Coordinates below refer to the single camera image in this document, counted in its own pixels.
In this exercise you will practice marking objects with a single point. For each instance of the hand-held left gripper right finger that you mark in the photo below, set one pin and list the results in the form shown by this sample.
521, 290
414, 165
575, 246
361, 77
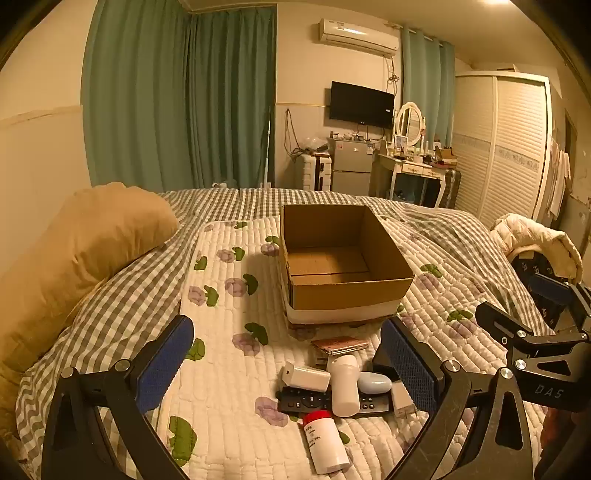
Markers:
408, 360

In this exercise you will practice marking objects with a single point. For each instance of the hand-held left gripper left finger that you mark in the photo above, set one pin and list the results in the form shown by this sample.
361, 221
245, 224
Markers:
164, 364

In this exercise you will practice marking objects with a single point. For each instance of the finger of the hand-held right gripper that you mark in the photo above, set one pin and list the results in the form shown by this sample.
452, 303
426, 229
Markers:
503, 323
549, 286

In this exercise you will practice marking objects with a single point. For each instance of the light blue earbud case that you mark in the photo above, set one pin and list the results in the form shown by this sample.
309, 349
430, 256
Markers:
373, 382

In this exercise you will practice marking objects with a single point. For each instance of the white plastic bottle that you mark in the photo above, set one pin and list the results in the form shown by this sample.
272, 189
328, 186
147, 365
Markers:
344, 387

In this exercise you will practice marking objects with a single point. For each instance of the red patterned booklet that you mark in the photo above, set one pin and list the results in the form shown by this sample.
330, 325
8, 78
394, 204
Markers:
339, 345

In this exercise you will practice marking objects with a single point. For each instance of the brown cardboard box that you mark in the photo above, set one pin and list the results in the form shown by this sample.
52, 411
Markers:
341, 295

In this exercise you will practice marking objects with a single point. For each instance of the white charger block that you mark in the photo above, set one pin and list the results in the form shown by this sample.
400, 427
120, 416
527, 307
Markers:
304, 376

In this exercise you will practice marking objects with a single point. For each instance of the black remote control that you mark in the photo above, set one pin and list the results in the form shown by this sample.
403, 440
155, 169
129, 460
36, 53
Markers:
300, 401

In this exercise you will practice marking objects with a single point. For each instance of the red capped white bottle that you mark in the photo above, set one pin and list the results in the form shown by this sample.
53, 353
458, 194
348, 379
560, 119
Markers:
325, 447

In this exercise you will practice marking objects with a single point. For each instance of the white padded jacket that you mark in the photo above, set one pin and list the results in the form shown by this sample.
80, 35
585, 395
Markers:
531, 233

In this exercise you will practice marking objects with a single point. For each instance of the floral quilted mat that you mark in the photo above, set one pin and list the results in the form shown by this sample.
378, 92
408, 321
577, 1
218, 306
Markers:
221, 332

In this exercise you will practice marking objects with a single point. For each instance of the hanging white towels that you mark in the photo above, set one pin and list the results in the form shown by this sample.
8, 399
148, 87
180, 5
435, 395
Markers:
557, 177

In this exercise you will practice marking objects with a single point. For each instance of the dark suitcase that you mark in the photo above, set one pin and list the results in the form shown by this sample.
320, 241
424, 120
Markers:
453, 187

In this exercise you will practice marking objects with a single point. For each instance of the tan pillow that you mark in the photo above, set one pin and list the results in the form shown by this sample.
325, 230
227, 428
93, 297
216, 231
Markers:
69, 258

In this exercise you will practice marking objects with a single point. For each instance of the white louvred wardrobe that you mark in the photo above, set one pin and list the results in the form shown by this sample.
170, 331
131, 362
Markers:
503, 147

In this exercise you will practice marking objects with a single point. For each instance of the small open cardboard box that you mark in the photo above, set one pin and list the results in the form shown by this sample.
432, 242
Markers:
445, 154

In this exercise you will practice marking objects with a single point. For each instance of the white dressing table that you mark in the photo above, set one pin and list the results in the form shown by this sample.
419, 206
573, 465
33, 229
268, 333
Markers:
415, 167

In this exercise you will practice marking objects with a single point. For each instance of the small silver fridge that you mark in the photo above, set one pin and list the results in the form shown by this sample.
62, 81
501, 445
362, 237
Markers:
353, 164

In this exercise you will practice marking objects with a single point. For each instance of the white ribbed suitcase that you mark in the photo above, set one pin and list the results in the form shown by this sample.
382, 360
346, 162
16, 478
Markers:
316, 171

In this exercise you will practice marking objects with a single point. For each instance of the oval white mirror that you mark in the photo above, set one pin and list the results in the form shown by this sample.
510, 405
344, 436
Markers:
410, 121

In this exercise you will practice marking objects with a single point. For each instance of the narrow green curtain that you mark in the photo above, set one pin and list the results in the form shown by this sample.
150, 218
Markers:
427, 92

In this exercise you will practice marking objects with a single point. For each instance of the clear plastic bag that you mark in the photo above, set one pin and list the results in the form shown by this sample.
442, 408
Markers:
314, 144

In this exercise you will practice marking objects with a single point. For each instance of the white pole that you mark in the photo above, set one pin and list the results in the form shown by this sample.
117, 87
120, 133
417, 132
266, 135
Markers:
268, 147

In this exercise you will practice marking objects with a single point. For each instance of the wide green curtain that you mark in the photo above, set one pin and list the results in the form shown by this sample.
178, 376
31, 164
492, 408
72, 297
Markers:
184, 101

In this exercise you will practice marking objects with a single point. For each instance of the white air conditioner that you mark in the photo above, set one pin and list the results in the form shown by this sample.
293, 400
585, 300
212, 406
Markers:
358, 37

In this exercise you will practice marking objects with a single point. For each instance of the small photo frame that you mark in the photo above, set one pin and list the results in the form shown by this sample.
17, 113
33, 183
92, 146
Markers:
400, 141

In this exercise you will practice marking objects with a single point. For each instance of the black wall television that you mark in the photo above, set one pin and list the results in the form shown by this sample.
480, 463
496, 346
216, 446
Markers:
360, 104

